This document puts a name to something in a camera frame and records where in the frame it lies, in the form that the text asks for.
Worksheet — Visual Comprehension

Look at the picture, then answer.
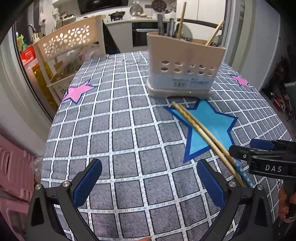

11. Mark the operator right hand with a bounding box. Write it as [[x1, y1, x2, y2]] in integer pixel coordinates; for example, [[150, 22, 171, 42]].
[[278, 186, 296, 219]]

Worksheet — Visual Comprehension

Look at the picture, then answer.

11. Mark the beige utensil holder caddy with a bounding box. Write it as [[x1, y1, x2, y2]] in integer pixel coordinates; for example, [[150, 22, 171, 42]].
[[147, 32, 226, 100]]

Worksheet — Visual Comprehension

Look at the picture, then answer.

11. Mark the black handled utensil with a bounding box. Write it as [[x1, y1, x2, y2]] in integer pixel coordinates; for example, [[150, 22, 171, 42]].
[[157, 14, 165, 36]]

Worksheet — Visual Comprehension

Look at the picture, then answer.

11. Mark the black range hood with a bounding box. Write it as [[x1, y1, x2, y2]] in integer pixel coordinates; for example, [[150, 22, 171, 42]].
[[77, 0, 128, 15]]

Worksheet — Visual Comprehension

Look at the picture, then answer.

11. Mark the beige perforated storage rack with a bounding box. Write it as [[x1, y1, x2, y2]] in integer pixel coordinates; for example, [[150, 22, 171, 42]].
[[33, 15, 107, 104]]

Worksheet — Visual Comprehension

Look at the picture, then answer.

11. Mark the built-in black oven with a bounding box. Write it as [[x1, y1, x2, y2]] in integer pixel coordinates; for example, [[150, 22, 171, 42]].
[[131, 22, 168, 47]]

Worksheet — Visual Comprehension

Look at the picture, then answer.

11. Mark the red plastic basket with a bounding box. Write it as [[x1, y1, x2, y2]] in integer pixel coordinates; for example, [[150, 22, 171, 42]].
[[21, 45, 36, 66]]

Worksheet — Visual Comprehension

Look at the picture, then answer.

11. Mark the black wok on stove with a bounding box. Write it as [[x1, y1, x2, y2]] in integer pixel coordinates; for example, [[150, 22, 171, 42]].
[[109, 11, 125, 21]]

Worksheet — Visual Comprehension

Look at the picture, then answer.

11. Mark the pink plastic stool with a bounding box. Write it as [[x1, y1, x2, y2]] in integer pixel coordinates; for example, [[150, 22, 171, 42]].
[[1, 137, 35, 237]]

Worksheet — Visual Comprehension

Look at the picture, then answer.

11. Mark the grey checkered tablecloth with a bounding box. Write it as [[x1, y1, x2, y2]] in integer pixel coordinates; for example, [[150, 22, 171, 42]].
[[40, 51, 292, 241]]

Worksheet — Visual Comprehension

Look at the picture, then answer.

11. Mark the wooden chopstick blue tip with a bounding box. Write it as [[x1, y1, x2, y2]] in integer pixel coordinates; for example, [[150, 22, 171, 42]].
[[172, 101, 254, 188]]

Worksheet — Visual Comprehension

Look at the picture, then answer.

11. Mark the wooden chopstick patterned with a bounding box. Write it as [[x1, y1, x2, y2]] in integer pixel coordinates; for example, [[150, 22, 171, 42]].
[[166, 100, 245, 186]]

